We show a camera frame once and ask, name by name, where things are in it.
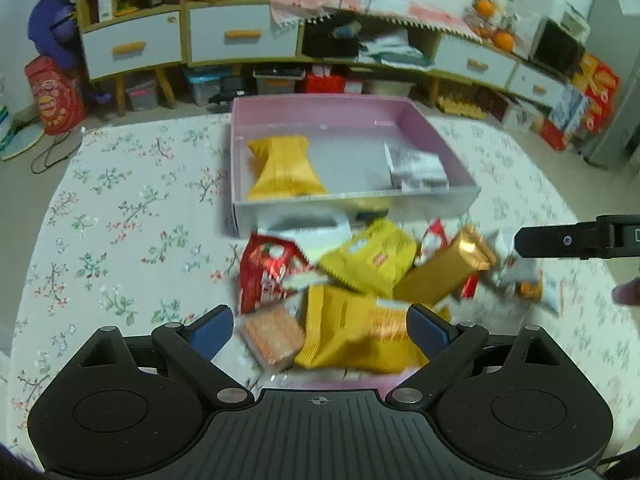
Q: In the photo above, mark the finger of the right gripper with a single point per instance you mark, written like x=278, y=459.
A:
x=577, y=241

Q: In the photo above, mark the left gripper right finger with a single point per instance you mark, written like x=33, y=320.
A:
x=450, y=350

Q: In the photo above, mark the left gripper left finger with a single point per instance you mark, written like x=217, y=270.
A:
x=189, y=349

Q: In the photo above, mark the white yellow snack packet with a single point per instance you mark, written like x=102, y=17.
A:
x=522, y=277

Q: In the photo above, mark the gold foil snack bar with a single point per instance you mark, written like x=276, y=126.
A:
x=448, y=270

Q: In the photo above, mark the orange cracker packet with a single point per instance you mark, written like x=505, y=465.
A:
x=273, y=336

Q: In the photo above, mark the large yellow snack bag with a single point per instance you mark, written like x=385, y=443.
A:
x=347, y=330

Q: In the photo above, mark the red snack packet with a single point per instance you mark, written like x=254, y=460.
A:
x=267, y=261

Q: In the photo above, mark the yellow square snack bag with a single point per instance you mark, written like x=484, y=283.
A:
x=374, y=260

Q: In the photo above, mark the white printed snack packet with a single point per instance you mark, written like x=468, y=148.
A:
x=414, y=170

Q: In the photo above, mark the person's hand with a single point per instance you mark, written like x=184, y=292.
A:
x=627, y=294

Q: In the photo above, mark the floral tablecloth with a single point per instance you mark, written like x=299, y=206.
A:
x=139, y=233

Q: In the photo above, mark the black microwave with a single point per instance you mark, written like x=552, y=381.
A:
x=555, y=49

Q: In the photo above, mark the pink cardboard box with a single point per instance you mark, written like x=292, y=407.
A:
x=347, y=136

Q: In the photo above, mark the orange fruit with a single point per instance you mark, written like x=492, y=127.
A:
x=484, y=8
x=503, y=40

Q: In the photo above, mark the clear storage bin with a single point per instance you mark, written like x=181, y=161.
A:
x=205, y=82

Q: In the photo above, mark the red snack bucket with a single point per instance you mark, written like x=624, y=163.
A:
x=57, y=95

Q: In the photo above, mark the red gift box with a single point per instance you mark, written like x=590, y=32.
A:
x=330, y=83

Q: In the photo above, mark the low wooden tv cabinet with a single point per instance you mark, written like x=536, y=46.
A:
x=242, y=31

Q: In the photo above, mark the tall wooden cabinet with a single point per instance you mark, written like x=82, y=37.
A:
x=124, y=38

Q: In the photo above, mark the purple plush toy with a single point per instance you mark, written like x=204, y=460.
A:
x=53, y=29

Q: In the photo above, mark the pink checkered cloth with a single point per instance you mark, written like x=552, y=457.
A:
x=414, y=13

